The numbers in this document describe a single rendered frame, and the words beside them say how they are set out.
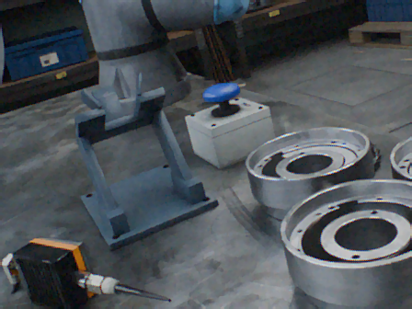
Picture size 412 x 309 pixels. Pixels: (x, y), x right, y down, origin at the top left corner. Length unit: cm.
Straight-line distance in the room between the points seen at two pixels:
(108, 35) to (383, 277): 64
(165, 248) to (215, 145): 15
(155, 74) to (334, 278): 59
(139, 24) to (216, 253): 49
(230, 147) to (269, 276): 21
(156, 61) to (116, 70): 6
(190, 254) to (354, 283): 16
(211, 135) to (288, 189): 16
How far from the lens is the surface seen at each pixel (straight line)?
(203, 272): 42
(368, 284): 32
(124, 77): 86
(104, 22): 86
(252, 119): 58
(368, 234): 39
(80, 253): 42
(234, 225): 46
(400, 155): 45
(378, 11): 467
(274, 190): 43
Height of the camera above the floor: 102
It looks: 18 degrees down
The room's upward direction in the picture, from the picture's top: 12 degrees counter-clockwise
